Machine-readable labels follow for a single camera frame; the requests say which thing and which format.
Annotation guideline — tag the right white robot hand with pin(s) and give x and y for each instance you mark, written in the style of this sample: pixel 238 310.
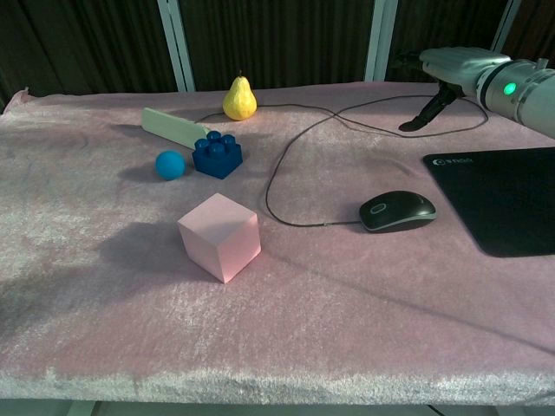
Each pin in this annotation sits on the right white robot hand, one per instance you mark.
pixel 451 63

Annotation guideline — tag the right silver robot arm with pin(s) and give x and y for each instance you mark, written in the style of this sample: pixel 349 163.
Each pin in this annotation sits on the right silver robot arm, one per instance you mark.
pixel 520 93

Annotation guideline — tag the black mouse pad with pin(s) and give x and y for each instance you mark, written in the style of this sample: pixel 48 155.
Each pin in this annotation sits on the black mouse pad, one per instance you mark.
pixel 503 199

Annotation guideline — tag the yellow pear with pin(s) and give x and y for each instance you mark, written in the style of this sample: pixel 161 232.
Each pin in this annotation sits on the yellow pear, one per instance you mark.
pixel 239 99

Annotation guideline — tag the blue studded building brick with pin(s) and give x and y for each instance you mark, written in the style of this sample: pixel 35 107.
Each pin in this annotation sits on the blue studded building brick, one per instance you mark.
pixel 217 156

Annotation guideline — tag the pink plush table cloth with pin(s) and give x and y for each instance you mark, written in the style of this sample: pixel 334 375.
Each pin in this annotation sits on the pink plush table cloth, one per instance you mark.
pixel 277 281

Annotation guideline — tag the pink cube block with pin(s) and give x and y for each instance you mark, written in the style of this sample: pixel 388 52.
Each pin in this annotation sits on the pink cube block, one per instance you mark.
pixel 221 236

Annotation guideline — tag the pale green flat block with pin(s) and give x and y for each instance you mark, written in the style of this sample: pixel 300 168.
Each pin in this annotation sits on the pale green flat block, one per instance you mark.
pixel 169 126

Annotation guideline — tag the blue ball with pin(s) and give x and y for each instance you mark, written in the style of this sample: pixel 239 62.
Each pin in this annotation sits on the blue ball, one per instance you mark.
pixel 170 164

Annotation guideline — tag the white window frame post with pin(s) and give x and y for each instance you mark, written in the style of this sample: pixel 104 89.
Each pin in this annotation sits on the white window frame post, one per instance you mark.
pixel 378 39
pixel 505 24
pixel 175 43

